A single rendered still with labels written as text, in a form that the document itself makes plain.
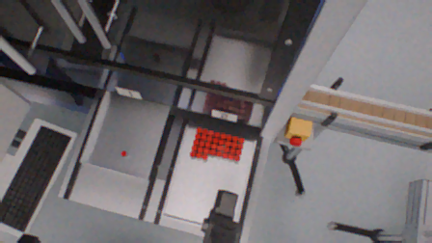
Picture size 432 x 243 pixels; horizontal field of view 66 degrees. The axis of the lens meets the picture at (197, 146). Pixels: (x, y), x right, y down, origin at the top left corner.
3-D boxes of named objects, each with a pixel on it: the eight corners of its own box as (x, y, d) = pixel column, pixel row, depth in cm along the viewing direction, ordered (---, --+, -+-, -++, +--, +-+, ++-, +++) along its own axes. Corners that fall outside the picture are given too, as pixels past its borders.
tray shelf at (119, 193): (101, 81, 135) (100, 79, 133) (273, 121, 128) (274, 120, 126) (59, 197, 124) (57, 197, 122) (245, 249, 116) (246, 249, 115)
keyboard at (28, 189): (41, 125, 137) (39, 123, 135) (72, 137, 135) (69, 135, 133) (-8, 219, 128) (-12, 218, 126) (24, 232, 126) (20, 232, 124)
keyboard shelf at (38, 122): (21, 112, 142) (17, 110, 139) (79, 134, 138) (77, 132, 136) (-35, 212, 132) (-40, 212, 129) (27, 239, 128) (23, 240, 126)
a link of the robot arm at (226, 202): (201, 231, 77) (236, 242, 77) (214, 183, 79) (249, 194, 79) (198, 229, 89) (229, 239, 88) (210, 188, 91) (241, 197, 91)
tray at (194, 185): (187, 127, 127) (186, 124, 123) (255, 143, 124) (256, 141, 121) (162, 216, 119) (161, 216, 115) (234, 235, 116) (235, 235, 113)
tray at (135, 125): (112, 82, 133) (109, 78, 129) (175, 96, 130) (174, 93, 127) (83, 163, 125) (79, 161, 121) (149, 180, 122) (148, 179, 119)
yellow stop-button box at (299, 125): (287, 119, 118) (292, 111, 111) (308, 123, 117) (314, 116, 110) (283, 138, 116) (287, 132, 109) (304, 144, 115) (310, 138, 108)
